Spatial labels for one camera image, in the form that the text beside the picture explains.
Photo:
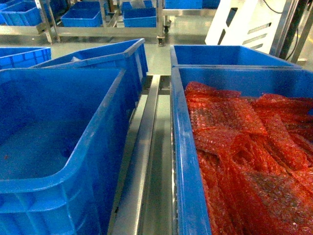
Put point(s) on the blue bin rear right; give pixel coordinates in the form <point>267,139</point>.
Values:
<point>212,56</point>

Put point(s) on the blue bin rear left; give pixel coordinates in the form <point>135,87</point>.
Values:
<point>129,55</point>

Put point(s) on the steel shelf rack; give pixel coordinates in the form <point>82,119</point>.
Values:
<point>145,201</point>

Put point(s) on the empty blue bin front left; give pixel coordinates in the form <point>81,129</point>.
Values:
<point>62,137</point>

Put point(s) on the blue bin with red bags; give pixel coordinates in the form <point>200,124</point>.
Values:
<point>193,218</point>

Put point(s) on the red bubble wrap bags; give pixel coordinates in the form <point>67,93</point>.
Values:
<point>256,160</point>

